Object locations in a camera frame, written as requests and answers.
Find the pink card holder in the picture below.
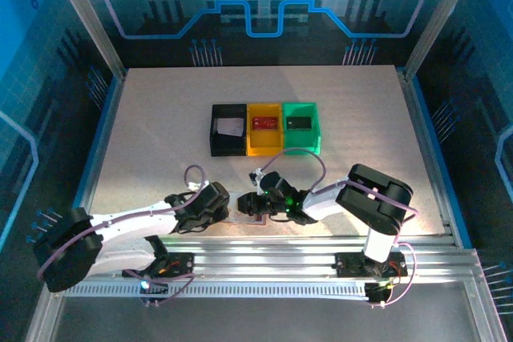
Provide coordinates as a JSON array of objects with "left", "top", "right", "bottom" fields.
[{"left": 222, "top": 191, "right": 269, "bottom": 226}]

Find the red card with print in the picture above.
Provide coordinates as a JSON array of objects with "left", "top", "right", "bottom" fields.
[{"left": 251, "top": 116, "right": 281, "bottom": 131}]

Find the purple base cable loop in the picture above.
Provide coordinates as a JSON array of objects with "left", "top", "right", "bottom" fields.
[
  {"left": 122, "top": 268, "right": 200, "bottom": 308},
  {"left": 370, "top": 242, "right": 420, "bottom": 310}
]

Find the black connector box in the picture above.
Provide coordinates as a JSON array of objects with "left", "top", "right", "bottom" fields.
[
  {"left": 138, "top": 277, "right": 170, "bottom": 308},
  {"left": 365, "top": 282, "right": 394, "bottom": 308}
]

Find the aluminium rail beam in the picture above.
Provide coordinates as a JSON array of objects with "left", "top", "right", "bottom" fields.
[{"left": 50, "top": 235, "right": 484, "bottom": 284}]

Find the aluminium side rail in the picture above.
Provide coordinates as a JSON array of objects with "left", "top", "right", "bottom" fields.
[{"left": 395, "top": 67, "right": 462, "bottom": 249}]

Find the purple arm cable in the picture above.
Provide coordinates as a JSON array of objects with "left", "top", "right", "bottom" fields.
[
  {"left": 260, "top": 148, "right": 420, "bottom": 247},
  {"left": 37, "top": 163, "right": 209, "bottom": 281}
]

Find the aluminium corner post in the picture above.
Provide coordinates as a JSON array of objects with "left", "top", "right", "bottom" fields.
[
  {"left": 42, "top": 0, "right": 128, "bottom": 81},
  {"left": 402, "top": 0, "right": 483, "bottom": 81}
]

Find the white card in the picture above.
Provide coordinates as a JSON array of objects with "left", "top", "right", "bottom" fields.
[{"left": 216, "top": 117, "right": 246, "bottom": 138}]

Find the green plastic bin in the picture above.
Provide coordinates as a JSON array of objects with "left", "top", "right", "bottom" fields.
[{"left": 281, "top": 101, "right": 323, "bottom": 156}]

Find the black plastic bin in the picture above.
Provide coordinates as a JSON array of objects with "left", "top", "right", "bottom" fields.
[{"left": 209, "top": 103, "right": 248, "bottom": 159}]

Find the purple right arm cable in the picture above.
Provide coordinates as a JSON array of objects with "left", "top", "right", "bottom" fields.
[{"left": 260, "top": 148, "right": 420, "bottom": 247}]

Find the slotted grey cable duct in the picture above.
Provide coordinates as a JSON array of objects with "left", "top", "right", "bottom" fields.
[{"left": 63, "top": 280, "right": 388, "bottom": 300}]

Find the blue table edge strip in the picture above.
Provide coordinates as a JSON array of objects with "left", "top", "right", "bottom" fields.
[
  {"left": 73, "top": 75, "right": 124, "bottom": 217},
  {"left": 412, "top": 75, "right": 474, "bottom": 249}
]

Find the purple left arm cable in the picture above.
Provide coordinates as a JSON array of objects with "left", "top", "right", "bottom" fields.
[{"left": 37, "top": 163, "right": 209, "bottom": 281}]

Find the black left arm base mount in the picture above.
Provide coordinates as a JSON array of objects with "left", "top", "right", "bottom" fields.
[{"left": 121, "top": 251, "right": 196, "bottom": 280}]

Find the black card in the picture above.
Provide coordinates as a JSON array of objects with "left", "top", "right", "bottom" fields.
[{"left": 286, "top": 116, "right": 313, "bottom": 131}]

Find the yellow plastic bin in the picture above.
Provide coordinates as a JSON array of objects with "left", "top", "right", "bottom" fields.
[{"left": 245, "top": 103, "right": 285, "bottom": 158}]

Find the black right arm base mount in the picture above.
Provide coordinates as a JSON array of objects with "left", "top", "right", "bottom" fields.
[{"left": 333, "top": 251, "right": 409, "bottom": 279}]

